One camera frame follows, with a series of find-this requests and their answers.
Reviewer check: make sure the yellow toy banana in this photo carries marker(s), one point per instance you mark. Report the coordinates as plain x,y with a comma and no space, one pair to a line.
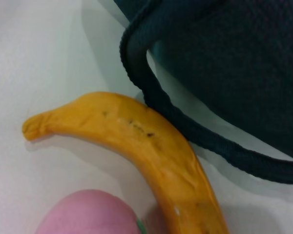
149,141

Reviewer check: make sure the dark teal insulated lunch bag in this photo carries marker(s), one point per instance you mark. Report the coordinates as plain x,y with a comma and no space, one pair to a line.
222,73

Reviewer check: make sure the pink toy peach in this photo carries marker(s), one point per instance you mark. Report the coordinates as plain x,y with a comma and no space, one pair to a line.
88,214

